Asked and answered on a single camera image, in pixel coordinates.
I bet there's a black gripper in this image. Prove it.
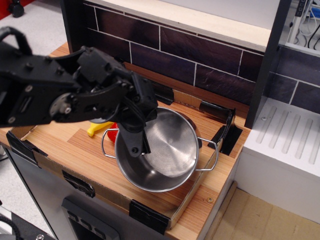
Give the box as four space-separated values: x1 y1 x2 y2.
49 47 158 157

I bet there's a stainless steel pot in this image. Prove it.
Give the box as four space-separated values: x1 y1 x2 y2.
113 107 219 193

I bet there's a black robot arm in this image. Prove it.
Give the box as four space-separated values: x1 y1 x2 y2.
0 26 158 157

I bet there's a cardboard fence with black tape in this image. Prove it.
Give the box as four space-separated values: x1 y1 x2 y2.
6 87 243 236

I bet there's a red toy strawberry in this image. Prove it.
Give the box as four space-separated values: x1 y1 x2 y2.
107 122 119 144

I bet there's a yellow toy banana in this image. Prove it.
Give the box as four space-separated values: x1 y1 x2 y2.
86 121 113 137

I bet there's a grey oven control panel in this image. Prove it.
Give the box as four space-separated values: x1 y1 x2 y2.
61 198 121 240

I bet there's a wooden shelf board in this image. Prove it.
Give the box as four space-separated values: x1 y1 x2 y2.
86 0 271 52

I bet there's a white sink drainboard unit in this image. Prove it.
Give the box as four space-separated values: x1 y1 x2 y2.
235 98 320 223

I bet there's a dark grey vertical post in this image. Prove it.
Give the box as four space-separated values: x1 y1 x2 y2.
244 0 292 129

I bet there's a white power strip with cables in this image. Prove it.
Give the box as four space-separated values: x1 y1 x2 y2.
285 0 320 55

